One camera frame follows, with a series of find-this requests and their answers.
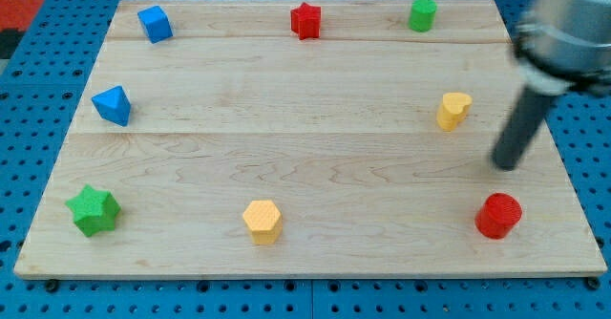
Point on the red cylinder block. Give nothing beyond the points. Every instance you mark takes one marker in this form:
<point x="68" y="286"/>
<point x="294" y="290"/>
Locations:
<point x="499" y="214"/>

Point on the red star block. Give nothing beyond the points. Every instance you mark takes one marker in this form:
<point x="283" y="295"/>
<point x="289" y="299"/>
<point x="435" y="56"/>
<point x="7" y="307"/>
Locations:
<point x="306" y="21"/>

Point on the green cylinder block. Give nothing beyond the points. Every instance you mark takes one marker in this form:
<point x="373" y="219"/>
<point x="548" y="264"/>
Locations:
<point x="422" y="15"/>

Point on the blue cube block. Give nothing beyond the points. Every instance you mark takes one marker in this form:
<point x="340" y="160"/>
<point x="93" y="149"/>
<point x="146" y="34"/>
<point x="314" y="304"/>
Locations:
<point x="155" y="24"/>

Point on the blue triangle block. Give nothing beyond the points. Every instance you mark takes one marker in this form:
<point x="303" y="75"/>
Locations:
<point x="113" y="105"/>

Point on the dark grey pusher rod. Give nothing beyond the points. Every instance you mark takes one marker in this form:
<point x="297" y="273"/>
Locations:
<point x="530" y="110"/>

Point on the green star block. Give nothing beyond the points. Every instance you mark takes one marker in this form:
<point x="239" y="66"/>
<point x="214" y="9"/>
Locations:
<point x="93" y="210"/>

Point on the yellow heart block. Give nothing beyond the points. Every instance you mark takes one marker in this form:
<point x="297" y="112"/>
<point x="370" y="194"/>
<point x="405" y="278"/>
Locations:
<point x="453" y="109"/>

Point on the yellow hexagon block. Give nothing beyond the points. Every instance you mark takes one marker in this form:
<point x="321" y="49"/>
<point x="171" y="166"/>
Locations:
<point x="264" y="222"/>

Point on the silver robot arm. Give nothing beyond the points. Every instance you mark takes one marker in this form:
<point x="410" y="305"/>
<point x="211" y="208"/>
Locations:
<point x="561" y="46"/>

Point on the wooden board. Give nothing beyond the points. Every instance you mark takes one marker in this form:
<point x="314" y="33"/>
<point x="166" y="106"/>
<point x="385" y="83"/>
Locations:
<point x="339" y="132"/>

